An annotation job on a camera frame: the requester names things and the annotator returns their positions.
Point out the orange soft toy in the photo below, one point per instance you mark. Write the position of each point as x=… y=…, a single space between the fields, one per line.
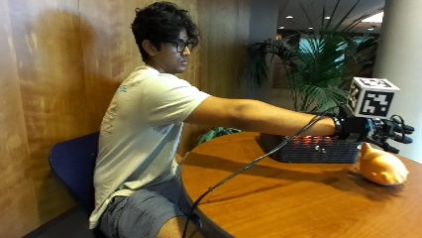
x=383 y=167

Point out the white marker cube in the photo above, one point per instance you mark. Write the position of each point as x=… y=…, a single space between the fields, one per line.
x=373 y=97

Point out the white pillar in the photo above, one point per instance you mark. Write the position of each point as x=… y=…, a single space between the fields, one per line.
x=403 y=76

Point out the red items in basket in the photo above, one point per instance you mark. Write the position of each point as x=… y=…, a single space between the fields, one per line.
x=312 y=139

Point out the black woven basket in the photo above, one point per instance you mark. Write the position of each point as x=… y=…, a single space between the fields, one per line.
x=308 y=150

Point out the green palm plant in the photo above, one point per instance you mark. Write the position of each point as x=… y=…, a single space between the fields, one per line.
x=316 y=66

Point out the black glasses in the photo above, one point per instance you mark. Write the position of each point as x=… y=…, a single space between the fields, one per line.
x=182 y=45

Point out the the person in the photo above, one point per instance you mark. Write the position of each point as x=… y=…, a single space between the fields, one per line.
x=150 y=132

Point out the white t-shirt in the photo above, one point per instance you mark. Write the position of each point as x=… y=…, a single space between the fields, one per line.
x=140 y=139

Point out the grey shorts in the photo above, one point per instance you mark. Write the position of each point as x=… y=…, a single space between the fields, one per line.
x=140 y=211

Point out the blue chair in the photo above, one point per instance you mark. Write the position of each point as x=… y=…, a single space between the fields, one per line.
x=73 y=165

